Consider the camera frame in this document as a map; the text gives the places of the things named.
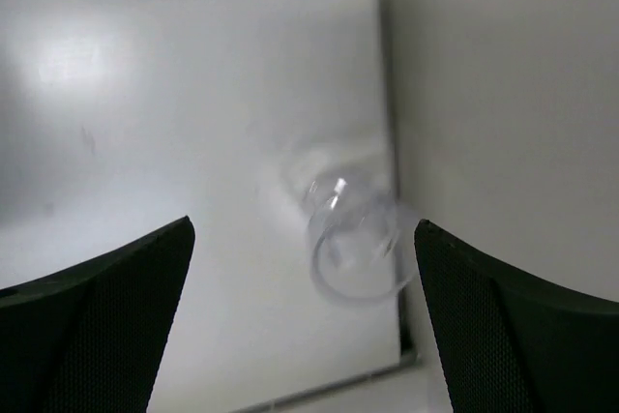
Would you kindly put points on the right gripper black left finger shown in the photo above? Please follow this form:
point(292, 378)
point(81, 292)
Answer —
point(90, 338)

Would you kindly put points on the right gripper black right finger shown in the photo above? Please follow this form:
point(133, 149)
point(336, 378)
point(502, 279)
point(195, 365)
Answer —
point(511, 342)

